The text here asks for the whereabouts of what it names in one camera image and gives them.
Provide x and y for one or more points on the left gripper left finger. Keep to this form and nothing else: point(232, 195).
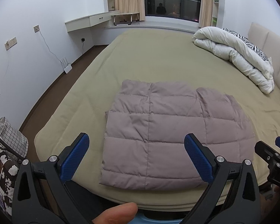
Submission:
point(56, 170)

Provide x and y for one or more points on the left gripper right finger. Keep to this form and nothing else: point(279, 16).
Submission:
point(232, 194)

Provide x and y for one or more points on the mauve puffer hooded coat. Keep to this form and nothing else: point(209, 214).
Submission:
point(146, 126)

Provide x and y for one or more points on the person right hand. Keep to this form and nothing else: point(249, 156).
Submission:
point(270, 208)

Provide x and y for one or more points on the person left hand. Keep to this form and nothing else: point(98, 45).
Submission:
point(121, 214)

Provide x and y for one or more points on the cow print fabric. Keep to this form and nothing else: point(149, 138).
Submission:
point(8, 174)

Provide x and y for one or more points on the grid pattern laundry basket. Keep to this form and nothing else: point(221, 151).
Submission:
point(12, 140)

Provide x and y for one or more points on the white folded duvet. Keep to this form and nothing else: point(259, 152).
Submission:
point(230, 48)

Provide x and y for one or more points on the zebra print pillow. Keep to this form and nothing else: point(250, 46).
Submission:
point(249, 44)

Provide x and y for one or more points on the beige padded headboard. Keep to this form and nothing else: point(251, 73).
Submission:
point(269, 43)

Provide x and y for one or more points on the white wifi router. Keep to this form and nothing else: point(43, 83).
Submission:
point(66, 65)

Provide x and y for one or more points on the olive green bed sheet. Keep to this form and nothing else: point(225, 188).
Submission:
point(149, 55)

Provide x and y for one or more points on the right beige curtain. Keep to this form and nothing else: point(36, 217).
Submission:
point(205, 16)

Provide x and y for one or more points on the right white shelf unit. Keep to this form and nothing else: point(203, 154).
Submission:
point(215, 12)

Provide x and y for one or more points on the small folding lap table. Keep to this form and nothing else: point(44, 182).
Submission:
point(125, 18)

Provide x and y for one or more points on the wall power socket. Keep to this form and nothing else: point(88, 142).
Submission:
point(36, 28)

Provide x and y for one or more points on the white wall-mounted desk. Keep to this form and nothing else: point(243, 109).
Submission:
point(89, 21)

